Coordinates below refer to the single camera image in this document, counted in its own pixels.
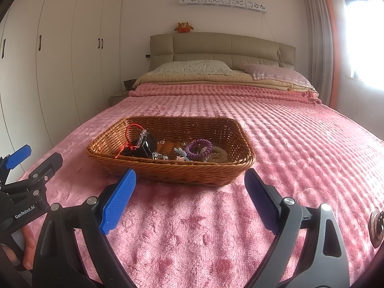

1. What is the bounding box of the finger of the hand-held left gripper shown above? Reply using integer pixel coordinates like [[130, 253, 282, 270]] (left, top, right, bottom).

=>
[[4, 152, 63, 193], [0, 145, 32, 170]]

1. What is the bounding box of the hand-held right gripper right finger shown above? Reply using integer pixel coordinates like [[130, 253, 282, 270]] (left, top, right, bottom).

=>
[[244, 168, 350, 288]]

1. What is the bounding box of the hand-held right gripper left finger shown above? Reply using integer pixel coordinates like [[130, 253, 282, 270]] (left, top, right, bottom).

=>
[[31, 168, 137, 288]]

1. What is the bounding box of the brown wicker basket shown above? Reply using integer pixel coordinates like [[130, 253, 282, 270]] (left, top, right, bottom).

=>
[[86, 116, 255, 186]]

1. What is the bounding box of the light blue hair clip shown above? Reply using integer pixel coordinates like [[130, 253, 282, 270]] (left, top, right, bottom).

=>
[[173, 146, 190, 161]]

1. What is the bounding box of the person's left hand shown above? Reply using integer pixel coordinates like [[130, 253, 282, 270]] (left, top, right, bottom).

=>
[[0, 224, 39, 272]]

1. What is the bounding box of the black hair clip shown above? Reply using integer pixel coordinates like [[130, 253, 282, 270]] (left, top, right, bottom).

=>
[[120, 135, 158, 158]]

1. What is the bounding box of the pink plush blanket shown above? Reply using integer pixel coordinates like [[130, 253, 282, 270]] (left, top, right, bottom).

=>
[[16, 84, 384, 288]]

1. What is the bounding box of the white wardrobe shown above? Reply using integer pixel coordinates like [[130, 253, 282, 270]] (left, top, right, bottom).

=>
[[0, 0, 125, 164]]

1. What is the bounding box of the brown round disc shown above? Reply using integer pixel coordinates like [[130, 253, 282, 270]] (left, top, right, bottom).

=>
[[368, 209, 384, 248]]

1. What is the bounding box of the purple pillow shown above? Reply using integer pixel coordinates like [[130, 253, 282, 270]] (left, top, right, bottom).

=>
[[240, 62, 313, 86]]

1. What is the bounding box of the white patterned pillow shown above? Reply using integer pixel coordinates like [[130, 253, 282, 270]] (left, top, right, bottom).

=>
[[145, 60, 234, 76]]

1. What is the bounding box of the beige padded headboard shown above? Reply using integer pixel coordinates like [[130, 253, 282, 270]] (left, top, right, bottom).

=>
[[149, 32, 296, 71]]

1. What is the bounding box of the orange curtain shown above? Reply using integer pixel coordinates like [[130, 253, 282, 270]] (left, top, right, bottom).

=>
[[317, 0, 342, 109]]

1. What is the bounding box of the grey curtain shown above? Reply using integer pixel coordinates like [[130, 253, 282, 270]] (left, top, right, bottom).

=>
[[301, 0, 333, 107]]

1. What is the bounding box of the orange plush toy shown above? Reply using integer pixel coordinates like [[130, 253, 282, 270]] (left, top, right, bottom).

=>
[[174, 22, 195, 34]]

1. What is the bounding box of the window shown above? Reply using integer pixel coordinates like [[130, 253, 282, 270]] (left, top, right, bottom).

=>
[[340, 0, 384, 92]]

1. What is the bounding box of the beige coil hair tie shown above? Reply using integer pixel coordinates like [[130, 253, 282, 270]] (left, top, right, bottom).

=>
[[204, 145, 228, 163]]

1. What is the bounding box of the red string bracelet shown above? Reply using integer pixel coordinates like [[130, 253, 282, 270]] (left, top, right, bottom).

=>
[[115, 124, 145, 160]]

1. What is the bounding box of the clear crystal bead bracelet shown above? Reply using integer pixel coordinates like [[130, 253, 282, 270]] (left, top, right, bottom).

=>
[[136, 128, 150, 148]]

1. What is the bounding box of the purple coil hair tie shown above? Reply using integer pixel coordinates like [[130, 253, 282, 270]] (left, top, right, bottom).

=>
[[184, 139, 213, 159]]

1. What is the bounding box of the thin hanging cord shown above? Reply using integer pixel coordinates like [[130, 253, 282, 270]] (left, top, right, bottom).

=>
[[263, 12, 289, 68]]

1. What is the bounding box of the white carved wall shelf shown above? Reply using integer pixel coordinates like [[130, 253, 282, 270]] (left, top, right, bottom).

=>
[[179, 0, 268, 14]]

